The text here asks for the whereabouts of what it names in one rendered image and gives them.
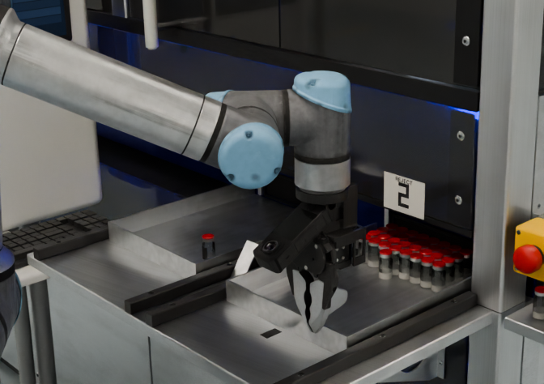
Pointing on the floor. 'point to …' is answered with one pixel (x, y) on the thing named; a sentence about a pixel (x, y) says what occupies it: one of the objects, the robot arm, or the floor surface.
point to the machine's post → (504, 166)
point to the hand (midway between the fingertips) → (310, 325)
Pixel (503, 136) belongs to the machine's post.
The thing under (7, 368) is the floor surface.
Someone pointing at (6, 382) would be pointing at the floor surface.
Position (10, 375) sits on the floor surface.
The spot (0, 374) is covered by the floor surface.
